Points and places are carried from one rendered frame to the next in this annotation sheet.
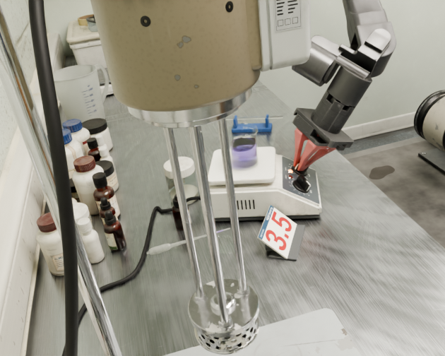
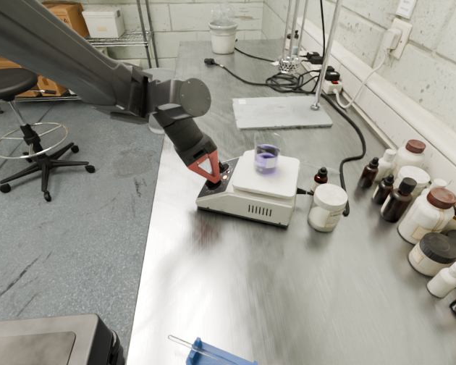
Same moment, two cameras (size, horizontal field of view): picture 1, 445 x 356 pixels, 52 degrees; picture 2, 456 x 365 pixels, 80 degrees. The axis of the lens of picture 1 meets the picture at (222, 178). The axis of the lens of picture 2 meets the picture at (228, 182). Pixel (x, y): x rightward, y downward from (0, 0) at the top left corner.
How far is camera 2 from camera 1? 1.16 m
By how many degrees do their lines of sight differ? 107
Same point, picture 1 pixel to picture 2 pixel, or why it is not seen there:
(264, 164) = (249, 164)
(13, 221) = (444, 143)
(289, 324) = (258, 124)
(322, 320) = (243, 124)
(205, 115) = not seen: outside the picture
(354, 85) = not seen: hidden behind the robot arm
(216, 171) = (291, 166)
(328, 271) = (228, 144)
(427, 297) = not seen: hidden behind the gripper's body
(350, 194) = (179, 188)
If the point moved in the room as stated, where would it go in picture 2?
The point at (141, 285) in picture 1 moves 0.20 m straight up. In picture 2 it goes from (334, 156) to (359, 82)
